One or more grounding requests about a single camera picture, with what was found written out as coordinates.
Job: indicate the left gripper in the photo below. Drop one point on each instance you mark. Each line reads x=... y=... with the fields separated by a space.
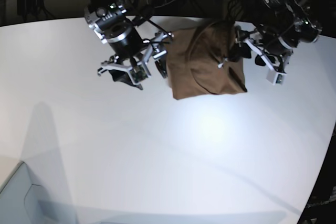
x=270 y=51

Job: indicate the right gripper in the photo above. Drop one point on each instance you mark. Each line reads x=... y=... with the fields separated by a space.
x=130 y=50

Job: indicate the brown t-shirt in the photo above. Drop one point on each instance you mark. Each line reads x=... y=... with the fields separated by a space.
x=197 y=62

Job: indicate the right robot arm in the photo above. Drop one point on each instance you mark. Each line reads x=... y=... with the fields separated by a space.
x=105 y=17

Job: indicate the white bin at corner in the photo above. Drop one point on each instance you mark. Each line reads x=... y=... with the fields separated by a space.
x=19 y=203

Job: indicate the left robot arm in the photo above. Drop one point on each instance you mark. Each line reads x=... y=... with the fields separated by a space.
x=280 y=25

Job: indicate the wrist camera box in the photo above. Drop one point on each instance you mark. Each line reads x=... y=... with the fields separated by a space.
x=139 y=73
x=275 y=77

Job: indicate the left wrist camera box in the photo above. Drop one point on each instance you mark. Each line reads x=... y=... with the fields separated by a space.
x=275 y=77

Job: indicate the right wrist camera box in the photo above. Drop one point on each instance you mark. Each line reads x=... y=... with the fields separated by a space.
x=139 y=73

